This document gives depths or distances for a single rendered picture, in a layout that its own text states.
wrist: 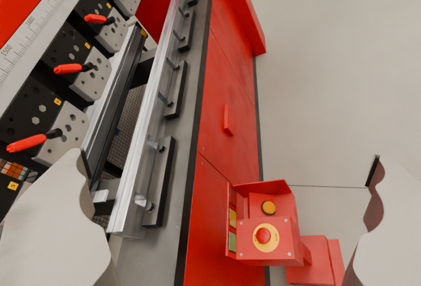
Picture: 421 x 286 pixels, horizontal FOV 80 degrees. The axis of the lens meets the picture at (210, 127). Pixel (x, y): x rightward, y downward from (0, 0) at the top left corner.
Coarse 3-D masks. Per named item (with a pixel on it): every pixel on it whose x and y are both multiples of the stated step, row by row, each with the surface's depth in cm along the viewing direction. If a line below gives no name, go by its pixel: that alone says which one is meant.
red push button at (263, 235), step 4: (260, 228) 67; (264, 228) 67; (256, 232) 67; (260, 232) 66; (264, 232) 66; (268, 232) 66; (256, 236) 66; (260, 236) 66; (264, 236) 65; (268, 236) 65; (260, 240) 65; (264, 240) 65; (268, 240) 65
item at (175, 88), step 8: (176, 64) 112; (184, 64) 110; (176, 72) 108; (184, 72) 108; (176, 80) 105; (184, 80) 106; (176, 88) 102; (168, 96) 102; (176, 96) 99; (176, 104) 96; (168, 112) 96; (176, 112) 95
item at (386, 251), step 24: (384, 168) 10; (384, 192) 9; (408, 192) 9; (384, 216) 8; (408, 216) 8; (360, 240) 7; (384, 240) 7; (408, 240) 7; (360, 264) 6; (384, 264) 6; (408, 264) 6
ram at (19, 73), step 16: (0, 0) 51; (16, 0) 54; (32, 0) 57; (64, 0) 65; (0, 16) 50; (16, 16) 53; (64, 16) 64; (0, 32) 50; (48, 32) 59; (0, 48) 49; (32, 48) 55; (16, 64) 51; (32, 64) 54; (16, 80) 50; (0, 96) 47; (0, 112) 47
